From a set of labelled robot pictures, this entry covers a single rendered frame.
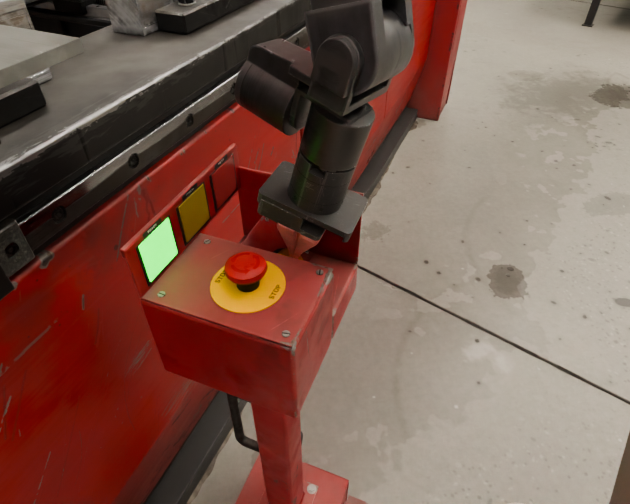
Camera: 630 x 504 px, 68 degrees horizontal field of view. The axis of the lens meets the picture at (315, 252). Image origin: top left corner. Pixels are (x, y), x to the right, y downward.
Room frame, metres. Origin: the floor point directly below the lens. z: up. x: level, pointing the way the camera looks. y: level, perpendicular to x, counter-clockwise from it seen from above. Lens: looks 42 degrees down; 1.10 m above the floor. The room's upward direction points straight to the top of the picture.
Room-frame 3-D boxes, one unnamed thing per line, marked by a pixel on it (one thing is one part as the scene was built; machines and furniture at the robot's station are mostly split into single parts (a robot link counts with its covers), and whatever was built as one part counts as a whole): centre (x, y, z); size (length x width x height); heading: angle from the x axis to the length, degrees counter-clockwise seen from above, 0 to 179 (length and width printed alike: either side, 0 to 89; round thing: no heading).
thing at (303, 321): (0.36, 0.06, 0.75); 0.20 x 0.16 x 0.18; 159
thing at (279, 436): (0.36, 0.06, 0.39); 0.05 x 0.05 x 0.54; 69
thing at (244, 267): (0.32, 0.06, 0.79); 0.04 x 0.04 x 0.04
